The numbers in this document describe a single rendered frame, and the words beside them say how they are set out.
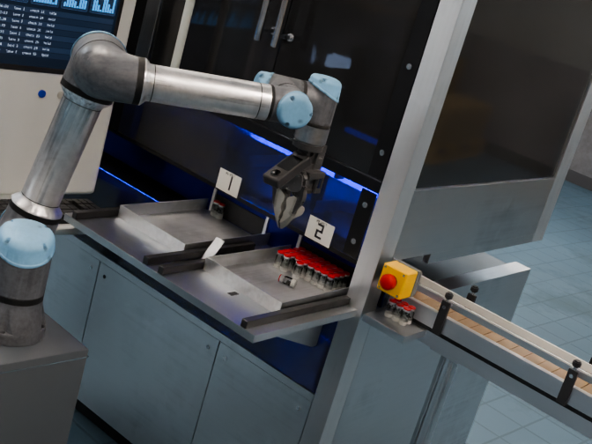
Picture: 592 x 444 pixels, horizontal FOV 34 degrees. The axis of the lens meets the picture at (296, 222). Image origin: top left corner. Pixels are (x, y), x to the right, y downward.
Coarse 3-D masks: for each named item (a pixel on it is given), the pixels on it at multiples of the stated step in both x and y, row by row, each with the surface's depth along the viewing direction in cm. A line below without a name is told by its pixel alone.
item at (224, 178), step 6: (222, 168) 270; (222, 174) 270; (228, 174) 268; (234, 174) 267; (222, 180) 270; (228, 180) 269; (234, 180) 267; (240, 180) 266; (216, 186) 272; (222, 186) 270; (228, 186) 269; (234, 186) 267; (228, 192) 269; (234, 192) 268
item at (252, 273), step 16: (208, 256) 241; (224, 256) 245; (240, 256) 251; (256, 256) 256; (272, 256) 262; (208, 272) 240; (224, 272) 237; (240, 272) 246; (256, 272) 249; (272, 272) 252; (288, 272) 255; (240, 288) 234; (256, 288) 231; (272, 288) 242; (288, 288) 245; (304, 288) 248; (272, 304) 228; (288, 304) 228
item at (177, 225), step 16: (128, 208) 261; (144, 208) 266; (160, 208) 271; (176, 208) 276; (192, 208) 281; (144, 224) 253; (160, 224) 263; (176, 224) 267; (192, 224) 270; (208, 224) 274; (224, 224) 278; (160, 240) 250; (176, 240) 246; (192, 240) 258; (208, 240) 251; (224, 240) 256; (240, 240) 262; (256, 240) 268
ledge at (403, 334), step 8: (368, 312) 245; (376, 312) 246; (384, 312) 248; (368, 320) 243; (376, 320) 241; (384, 320) 243; (376, 328) 241; (384, 328) 240; (392, 328) 239; (400, 328) 241; (408, 328) 242; (416, 328) 244; (392, 336) 238; (400, 336) 237; (408, 336) 238; (416, 336) 241; (424, 336) 245
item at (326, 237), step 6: (312, 216) 251; (312, 222) 251; (318, 222) 250; (324, 222) 249; (312, 228) 251; (318, 228) 250; (324, 228) 249; (330, 228) 248; (306, 234) 253; (312, 234) 252; (318, 234) 250; (324, 234) 249; (330, 234) 248; (318, 240) 250; (324, 240) 249; (330, 240) 248; (324, 246) 249
